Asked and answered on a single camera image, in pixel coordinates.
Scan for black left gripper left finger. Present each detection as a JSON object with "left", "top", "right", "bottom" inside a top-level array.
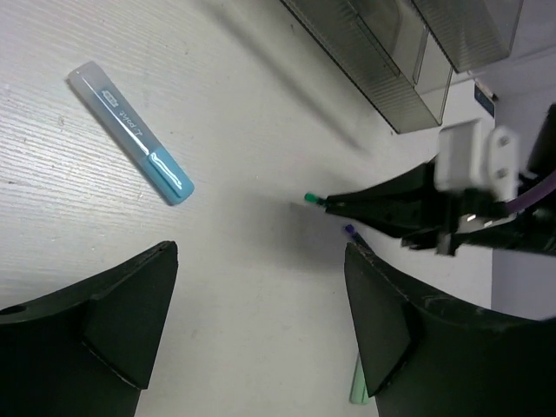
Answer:
[{"left": 1, "top": 241, "right": 178, "bottom": 416}]

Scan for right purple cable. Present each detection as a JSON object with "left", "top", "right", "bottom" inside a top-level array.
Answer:
[{"left": 506, "top": 171, "right": 556, "bottom": 214}]

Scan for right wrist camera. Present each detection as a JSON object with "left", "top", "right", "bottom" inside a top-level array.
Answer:
[{"left": 434, "top": 119, "right": 519, "bottom": 202}]

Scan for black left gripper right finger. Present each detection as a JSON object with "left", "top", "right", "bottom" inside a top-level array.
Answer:
[{"left": 344, "top": 243, "right": 555, "bottom": 416}]

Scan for clear plastic drawer organizer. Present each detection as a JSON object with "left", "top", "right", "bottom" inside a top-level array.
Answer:
[{"left": 284, "top": 0, "right": 523, "bottom": 134}]

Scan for green pen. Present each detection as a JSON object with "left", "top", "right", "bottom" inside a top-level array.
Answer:
[{"left": 304, "top": 193, "right": 329, "bottom": 208}]

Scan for blue highlighter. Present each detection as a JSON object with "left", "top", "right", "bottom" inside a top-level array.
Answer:
[{"left": 68, "top": 62, "right": 195, "bottom": 205}]

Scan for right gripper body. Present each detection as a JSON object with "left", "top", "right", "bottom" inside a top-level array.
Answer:
[{"left": 401, "top": 106, "right": 555, "bottom": 256}]

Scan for green highlighter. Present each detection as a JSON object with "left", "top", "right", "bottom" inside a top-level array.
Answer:
[{"left": 349, "top": 355, "right": 370, "bottom": 406}]

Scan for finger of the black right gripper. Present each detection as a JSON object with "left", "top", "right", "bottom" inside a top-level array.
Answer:
[{"left": 324, "top": 161, "right": 443, "bottom": 239}]

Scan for blue pen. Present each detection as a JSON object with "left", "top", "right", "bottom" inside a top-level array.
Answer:
[{"left": 344, "top": 224, "right": 370, "bottom": 250}]

